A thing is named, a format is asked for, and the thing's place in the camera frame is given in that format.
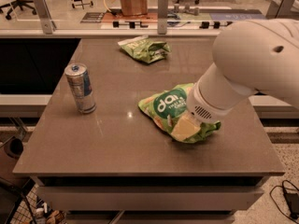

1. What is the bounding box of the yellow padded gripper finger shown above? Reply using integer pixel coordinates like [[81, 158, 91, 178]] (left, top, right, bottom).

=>
[[171, 113, 201, 141]]

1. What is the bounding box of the green rice chip bag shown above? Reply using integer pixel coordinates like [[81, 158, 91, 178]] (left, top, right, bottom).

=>
[[138, 83, 221, 144]]

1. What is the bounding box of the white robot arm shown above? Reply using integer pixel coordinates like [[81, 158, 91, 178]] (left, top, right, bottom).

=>
[[171, 19, 299, 142]]

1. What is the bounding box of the green jalapeno chip bag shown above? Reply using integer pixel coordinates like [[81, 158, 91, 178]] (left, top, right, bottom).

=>
[[118, 35, 171, 64]]

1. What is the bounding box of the silver blue energy drink can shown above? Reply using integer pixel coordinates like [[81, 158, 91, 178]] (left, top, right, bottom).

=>
[[64, 63, 96, 114]]

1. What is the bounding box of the grey table drawer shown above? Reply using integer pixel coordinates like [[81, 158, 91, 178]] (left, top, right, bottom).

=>
[[37, 186, 263, 211]]

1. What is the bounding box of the black power adapter with cable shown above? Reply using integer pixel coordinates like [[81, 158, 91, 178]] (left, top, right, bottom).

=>
[[269, 179, 299, 224]]

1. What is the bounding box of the centre metal glass post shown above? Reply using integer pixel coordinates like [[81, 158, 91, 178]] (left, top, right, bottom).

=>
[[157, 0, 168, 35]]

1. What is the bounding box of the metal glass post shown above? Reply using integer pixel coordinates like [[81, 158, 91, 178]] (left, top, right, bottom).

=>
[[266, 0, 299, 19], [157, 0, 168, 35], [33, 0, 55, 35]]

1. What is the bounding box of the right metal glass post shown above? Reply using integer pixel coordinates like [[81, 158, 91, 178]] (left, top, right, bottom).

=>
[[266, 0, 299, 19]]

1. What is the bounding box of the left metal glass post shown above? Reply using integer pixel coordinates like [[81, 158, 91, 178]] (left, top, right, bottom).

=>
[[33, 0, 55, 35]]

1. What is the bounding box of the black wire basket cart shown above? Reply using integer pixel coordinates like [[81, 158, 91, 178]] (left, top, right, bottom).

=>
[[0, 177, 36, 224]]

